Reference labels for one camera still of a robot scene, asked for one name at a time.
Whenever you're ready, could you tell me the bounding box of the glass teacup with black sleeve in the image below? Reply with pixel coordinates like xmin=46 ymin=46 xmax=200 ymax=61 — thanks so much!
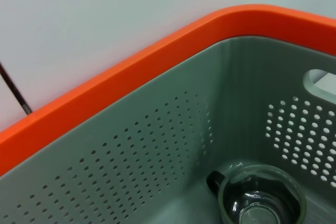
xmin=206 ymin=163 xmax=308 ymax=224

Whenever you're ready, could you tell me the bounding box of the grey perforated storage bin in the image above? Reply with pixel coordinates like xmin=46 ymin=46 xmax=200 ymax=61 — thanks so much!
xmin=0 ymin=36 xmax=336 ymax=224

